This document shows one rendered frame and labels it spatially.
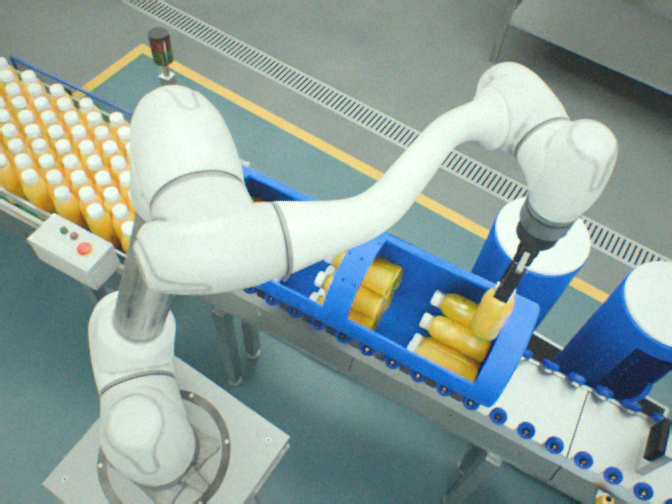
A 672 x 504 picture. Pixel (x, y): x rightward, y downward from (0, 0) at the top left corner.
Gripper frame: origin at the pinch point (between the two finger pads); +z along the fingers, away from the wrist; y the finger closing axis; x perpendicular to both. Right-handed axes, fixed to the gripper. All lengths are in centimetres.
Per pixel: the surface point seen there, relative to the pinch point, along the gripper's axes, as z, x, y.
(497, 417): 47.6, -13.8, -5.5
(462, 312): 32.4, 5.4, 8.7
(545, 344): 129, -31, 72
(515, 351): 22.4, -8.8, -0.5
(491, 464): 83, -22, -4
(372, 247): 21.2, 31.5, 7.2
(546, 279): 44, -12, 38
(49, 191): 41, 125, -11
